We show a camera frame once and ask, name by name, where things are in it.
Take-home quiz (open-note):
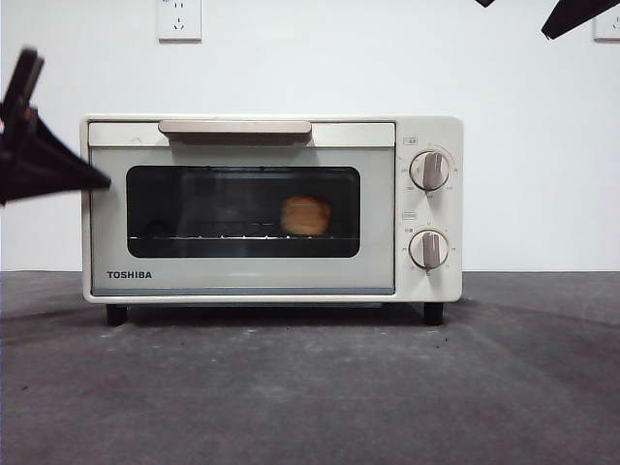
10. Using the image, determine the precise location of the golden bread roll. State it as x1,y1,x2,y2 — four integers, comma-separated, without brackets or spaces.
280,195,333,237

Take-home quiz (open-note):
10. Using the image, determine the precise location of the metal wire oven rack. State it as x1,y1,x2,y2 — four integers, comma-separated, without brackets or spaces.
128,234,359,242

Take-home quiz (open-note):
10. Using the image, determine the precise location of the white wall socket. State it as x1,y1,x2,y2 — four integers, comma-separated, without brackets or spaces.
157,0,202,43
593,8,620,43

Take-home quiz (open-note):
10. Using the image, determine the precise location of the white Toshiba toaster oven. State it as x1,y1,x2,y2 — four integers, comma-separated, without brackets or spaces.
79,113,465,326

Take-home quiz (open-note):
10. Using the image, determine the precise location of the oven temperature knob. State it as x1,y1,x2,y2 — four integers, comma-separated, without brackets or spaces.
409,150,450,192

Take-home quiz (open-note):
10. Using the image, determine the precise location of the oven timer knob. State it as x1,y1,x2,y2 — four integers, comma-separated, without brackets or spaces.
409,230,450,270

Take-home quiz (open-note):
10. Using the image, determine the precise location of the oven door with beige handle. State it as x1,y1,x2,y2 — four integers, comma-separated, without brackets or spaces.
87,118,396,296

